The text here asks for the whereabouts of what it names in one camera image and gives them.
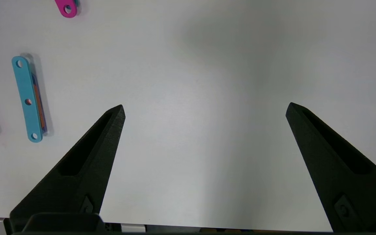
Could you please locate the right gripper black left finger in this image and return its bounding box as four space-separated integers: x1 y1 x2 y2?
10 105 125 229

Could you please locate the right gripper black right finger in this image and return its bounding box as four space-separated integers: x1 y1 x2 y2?
286 102 376 233

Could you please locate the long blue flat bar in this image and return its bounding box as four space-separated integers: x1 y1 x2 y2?
11 55 47 143

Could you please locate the pink flat bar with holes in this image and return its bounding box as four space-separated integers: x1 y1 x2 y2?
54 0 79 19

